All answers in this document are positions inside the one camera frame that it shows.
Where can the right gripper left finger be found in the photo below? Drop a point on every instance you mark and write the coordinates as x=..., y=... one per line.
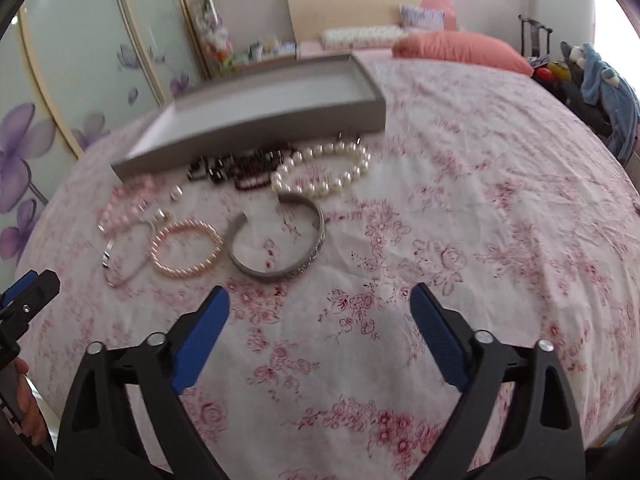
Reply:
x=98, y=436

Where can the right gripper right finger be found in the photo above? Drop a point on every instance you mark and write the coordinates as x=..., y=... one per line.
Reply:
x=541, y=436

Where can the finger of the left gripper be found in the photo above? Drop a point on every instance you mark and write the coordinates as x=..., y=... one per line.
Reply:
x=18, y=287
x=16, y=317

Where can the thin silver bangle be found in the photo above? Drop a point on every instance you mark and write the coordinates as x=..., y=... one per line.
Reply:
x=126, y=253

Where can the pearl earring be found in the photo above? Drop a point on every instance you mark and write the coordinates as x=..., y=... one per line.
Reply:
x=162, y=216
x=176, y=194

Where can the grey metal cuff bangle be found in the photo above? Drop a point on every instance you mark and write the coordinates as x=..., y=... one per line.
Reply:
x=297, y=267

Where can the person's left hand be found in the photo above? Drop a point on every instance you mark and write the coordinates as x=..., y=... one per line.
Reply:
x=33, y=424

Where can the pink floral bedsheet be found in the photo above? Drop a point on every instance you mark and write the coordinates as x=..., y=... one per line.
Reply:
x=482, y=186

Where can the sliding glass flower wardrobe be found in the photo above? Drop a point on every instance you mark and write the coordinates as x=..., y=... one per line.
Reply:
x=72, y=72

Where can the plush toy display tube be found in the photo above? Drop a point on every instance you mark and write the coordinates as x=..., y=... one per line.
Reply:
x=213, y=36

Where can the pink bedside cabinet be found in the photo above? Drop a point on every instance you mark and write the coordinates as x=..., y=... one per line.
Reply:
x=258, y=56

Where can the grey cardboard tray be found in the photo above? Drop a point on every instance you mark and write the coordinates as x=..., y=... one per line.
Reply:
x=304, y=100

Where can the blue plush garment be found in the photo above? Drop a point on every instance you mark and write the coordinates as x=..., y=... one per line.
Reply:
x=603, y=84

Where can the beige pink headboard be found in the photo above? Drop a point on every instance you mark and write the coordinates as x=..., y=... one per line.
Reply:
x=309, y=18

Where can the folded coral duvet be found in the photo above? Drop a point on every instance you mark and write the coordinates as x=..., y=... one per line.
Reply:
x=463, y=47

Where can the dark wooden chair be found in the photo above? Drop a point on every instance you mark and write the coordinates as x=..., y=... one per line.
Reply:
x=539, y=37

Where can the floral white pillow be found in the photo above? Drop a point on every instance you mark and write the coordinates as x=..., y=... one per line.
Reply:
x=361, y=38

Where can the small lilac pillow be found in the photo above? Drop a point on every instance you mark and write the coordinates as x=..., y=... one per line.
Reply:
x=416, y=17

